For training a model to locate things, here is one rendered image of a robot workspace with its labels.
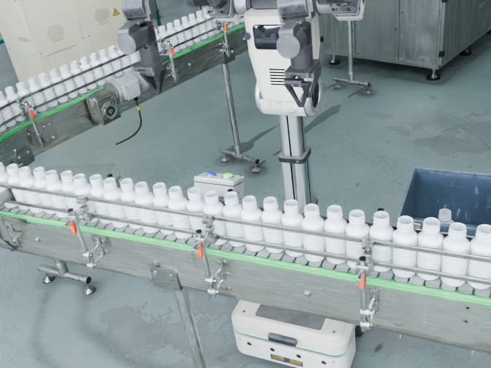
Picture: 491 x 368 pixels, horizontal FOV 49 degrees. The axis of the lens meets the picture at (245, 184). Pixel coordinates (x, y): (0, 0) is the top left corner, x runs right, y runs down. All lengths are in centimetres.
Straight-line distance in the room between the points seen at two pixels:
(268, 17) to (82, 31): 387
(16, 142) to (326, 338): 168
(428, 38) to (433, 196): 310
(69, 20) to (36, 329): 323
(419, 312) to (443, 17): 372
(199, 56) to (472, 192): 198
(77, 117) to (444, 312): 210
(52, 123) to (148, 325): 112
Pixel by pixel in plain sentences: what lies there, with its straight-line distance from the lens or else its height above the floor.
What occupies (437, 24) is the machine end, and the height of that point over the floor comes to 52.
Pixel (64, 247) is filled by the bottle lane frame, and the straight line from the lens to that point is 199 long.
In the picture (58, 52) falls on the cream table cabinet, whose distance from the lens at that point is 548.
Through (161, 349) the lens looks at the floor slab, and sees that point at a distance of 275.
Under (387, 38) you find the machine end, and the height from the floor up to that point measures 35.
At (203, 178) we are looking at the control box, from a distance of 170.
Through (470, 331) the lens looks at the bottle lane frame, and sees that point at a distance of 151.
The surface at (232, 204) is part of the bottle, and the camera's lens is 150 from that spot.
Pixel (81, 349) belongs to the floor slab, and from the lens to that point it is 290.
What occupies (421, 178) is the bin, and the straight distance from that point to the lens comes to 201.
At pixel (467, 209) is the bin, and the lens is 206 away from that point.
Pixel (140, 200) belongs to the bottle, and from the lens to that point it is 165.
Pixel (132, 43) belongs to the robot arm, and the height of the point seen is 158.
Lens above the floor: 198
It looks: 32 degrees down
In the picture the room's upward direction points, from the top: 9 degrees counter-clockwise
